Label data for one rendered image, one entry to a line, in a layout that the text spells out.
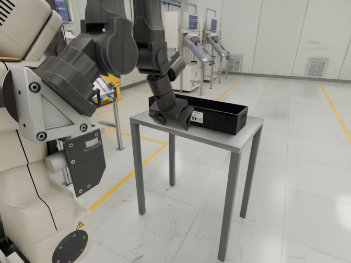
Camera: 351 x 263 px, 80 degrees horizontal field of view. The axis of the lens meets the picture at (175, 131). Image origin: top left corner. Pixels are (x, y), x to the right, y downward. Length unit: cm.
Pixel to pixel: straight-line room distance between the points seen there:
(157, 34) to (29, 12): 24
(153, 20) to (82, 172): 40
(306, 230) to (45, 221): 166
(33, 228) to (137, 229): 113
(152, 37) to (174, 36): 459
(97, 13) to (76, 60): 10
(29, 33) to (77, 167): 30
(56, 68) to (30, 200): 36
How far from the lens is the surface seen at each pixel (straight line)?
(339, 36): 772
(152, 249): 158
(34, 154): 58
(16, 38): 51
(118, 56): 42
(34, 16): 52
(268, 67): 771
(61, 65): 39
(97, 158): 61
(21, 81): 37
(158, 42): 53
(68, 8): 270
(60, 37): 87
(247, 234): 172
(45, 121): 38
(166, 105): 60
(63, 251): 72
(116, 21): 42
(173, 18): 513
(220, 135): 110
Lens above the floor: 127
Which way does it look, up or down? 25 degrees down
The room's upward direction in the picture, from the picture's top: straight up
